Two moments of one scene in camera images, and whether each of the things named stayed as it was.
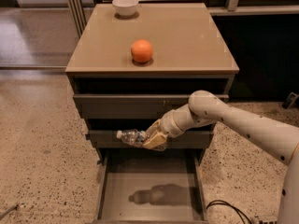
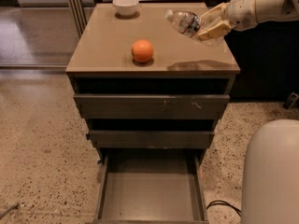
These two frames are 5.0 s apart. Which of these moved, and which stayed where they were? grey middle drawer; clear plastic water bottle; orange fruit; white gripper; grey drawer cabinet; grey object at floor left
Moved: white gripper; clear plastic water bottle
Stayed: grey drawer cabinet; grey object at floor left; orange fruit; grey middle drawer
